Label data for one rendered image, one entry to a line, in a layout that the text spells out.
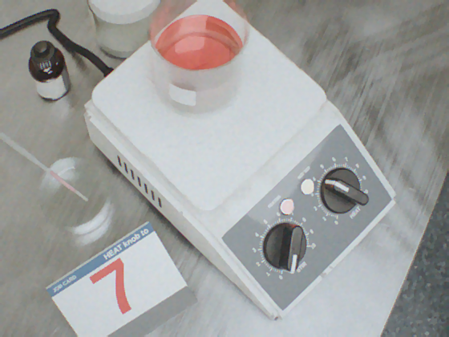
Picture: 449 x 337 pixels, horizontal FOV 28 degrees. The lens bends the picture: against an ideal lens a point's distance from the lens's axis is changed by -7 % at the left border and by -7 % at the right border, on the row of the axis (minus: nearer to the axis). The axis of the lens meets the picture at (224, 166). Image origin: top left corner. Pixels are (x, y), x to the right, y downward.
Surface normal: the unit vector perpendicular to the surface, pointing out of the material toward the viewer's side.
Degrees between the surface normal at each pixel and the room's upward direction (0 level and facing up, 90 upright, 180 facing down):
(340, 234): 30
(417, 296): 0
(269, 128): 0
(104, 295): 40
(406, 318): 0
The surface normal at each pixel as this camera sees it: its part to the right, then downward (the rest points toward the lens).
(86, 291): 0.39, 0.25
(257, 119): 0.03, -0.33
